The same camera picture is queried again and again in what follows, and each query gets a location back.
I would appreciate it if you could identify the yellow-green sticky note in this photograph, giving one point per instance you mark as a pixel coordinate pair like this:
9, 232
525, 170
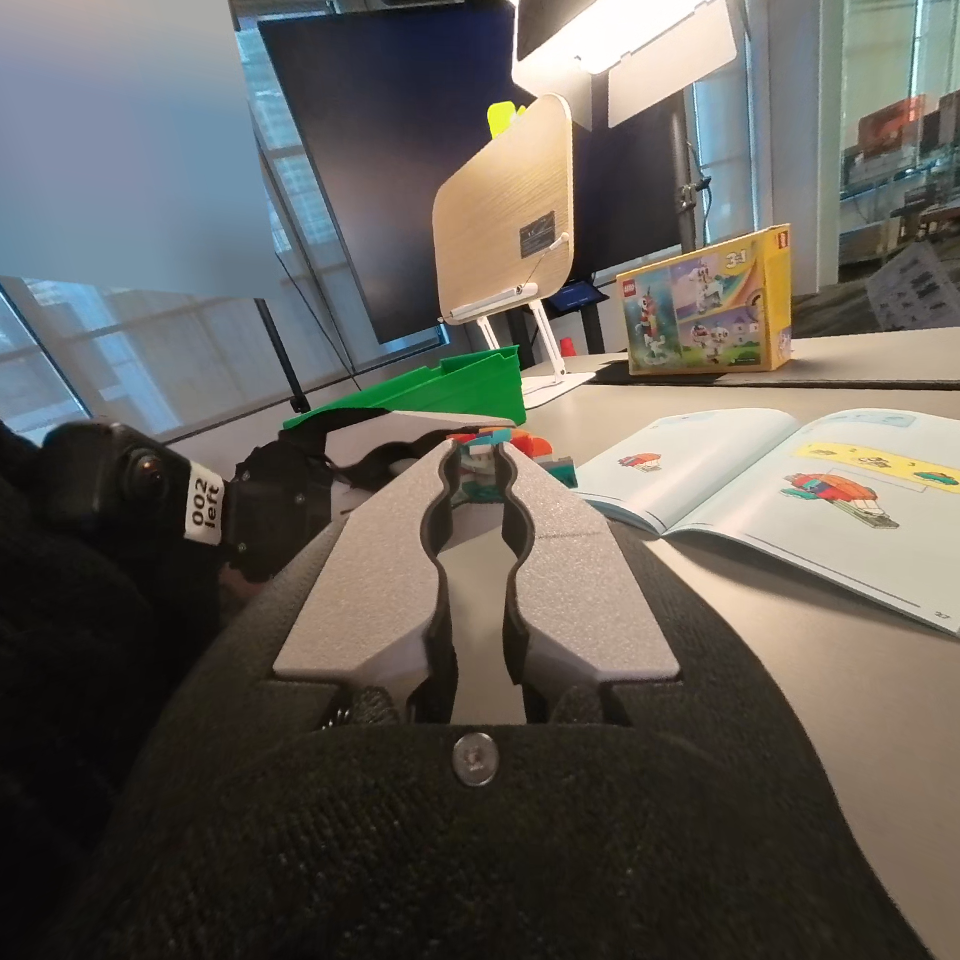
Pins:
502, 118

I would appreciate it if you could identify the black slanted stand pole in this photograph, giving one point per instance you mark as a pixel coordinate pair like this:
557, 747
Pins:
283, 352

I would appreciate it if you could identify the wooden book stand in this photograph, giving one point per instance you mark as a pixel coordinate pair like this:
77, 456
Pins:
502, 210

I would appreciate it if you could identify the open lego instruction booklet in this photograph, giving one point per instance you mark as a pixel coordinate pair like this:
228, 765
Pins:
750, 480

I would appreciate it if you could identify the grey patterned ottoman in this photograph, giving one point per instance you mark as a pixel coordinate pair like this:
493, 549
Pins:
915, 289

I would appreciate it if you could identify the black light stand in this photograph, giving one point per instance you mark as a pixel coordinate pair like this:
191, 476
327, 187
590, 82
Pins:
684, 150

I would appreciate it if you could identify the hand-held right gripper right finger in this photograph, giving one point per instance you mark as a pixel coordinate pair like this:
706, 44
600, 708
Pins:
592, 600

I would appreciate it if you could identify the colourful lego balloon model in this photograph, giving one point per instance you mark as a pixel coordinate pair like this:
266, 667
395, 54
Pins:
540, 450

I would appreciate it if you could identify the yellow lego box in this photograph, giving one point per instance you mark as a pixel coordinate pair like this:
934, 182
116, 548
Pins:
697, 315

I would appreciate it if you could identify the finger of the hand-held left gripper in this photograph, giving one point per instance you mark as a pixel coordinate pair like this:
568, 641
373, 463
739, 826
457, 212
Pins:
360, 499
420, 426

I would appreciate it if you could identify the large dark display screen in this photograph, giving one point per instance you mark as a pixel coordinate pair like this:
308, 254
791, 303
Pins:
375, 150

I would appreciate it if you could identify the green plastic bin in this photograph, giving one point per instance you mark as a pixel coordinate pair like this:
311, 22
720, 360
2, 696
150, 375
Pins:
450, 390

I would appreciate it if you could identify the white studio light panel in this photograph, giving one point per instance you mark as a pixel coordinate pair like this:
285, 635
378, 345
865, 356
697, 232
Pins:
585, 37

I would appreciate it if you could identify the small blue tablet screen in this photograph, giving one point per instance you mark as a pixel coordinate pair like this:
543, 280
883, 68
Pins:
577, 295

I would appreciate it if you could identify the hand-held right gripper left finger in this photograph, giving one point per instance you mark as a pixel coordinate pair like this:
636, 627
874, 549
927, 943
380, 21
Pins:
352, 600

